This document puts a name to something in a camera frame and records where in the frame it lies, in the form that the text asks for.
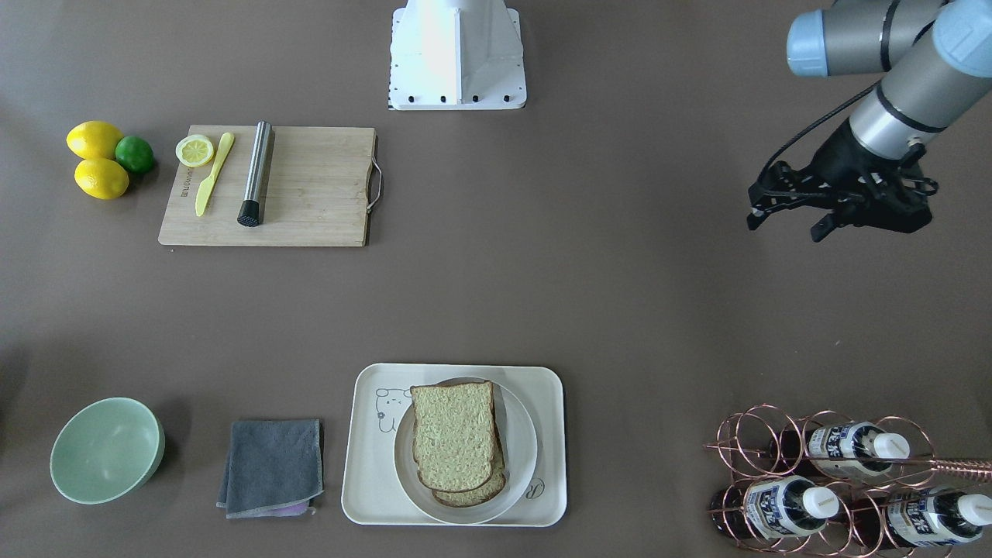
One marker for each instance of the tea bottle back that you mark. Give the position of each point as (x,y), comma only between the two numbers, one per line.
(920,519)

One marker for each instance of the copper wire bottle rack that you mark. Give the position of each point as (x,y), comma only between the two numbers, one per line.
(835,485)

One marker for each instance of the bread slice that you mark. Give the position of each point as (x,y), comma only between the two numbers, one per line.
(485,492)
(456,442)

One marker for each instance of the green lime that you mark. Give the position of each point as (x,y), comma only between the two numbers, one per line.
(134,154)

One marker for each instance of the tea bottle front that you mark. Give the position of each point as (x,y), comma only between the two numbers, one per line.
(773,509)

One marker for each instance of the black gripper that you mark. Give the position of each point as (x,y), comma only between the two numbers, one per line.
(839,160)

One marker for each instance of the yellow plastic knife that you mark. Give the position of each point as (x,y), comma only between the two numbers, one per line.
(205,188)

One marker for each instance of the steel muddler with black cap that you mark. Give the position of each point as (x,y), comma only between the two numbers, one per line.
(251,212)

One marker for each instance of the tea bottle middle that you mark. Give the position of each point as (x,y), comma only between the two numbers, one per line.
(853,451)

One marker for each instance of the lemon slices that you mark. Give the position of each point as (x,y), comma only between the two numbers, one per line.
(195,151)

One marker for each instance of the white round plate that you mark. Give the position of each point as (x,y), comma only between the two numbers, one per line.
(520,448)

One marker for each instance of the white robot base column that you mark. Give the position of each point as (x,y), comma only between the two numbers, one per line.
(456,56)

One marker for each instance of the wooden cutting board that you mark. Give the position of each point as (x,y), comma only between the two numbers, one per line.
(318,190)

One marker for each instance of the grey folded cloth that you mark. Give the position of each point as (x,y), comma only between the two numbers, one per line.
(273,468)

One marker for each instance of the yellow lemon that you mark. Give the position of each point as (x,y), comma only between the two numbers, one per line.
(101,178)
(94,140)

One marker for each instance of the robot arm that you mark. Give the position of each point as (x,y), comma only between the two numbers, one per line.
(935,63)

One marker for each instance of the tea bottle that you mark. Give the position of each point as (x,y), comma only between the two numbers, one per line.
(853,451)
(773,509)
(920,519)

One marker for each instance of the cream rabbit tray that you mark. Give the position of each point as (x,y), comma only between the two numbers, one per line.
(371,491)

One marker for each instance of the green bowl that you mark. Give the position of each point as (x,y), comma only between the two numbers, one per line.
(107,450)

